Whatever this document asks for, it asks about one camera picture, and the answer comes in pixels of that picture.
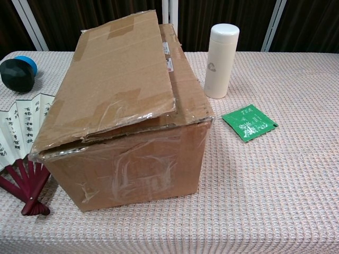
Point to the cardboard box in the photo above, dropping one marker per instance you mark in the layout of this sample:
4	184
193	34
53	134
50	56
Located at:
119	79

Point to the white thermos bottle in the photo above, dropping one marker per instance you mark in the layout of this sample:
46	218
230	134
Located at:
219	66

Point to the green tea sachet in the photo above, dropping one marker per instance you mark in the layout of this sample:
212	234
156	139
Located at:
249	124

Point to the dark pleated curtain panel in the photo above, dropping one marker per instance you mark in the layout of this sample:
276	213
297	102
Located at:
10	26
196	21
79	16
312	23

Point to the pink waffle tablecloth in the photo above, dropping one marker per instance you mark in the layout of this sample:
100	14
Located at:
265	185

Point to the calligraphy folding fan, red ribs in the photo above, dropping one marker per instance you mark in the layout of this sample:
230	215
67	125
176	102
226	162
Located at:
16	127

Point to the black and blue speaker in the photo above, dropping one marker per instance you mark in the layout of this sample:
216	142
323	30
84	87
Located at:
16	76

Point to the white partition frame post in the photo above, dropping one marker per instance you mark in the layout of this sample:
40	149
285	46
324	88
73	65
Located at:
272	26
30	25
169	12

